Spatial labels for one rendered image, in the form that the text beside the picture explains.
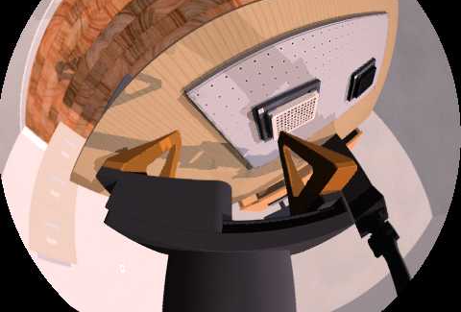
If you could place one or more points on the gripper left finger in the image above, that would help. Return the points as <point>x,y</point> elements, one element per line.
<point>137,159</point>

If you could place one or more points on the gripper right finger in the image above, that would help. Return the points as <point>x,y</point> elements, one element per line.
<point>331,171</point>

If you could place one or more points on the white well plate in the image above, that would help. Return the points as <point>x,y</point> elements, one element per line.
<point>286,117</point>

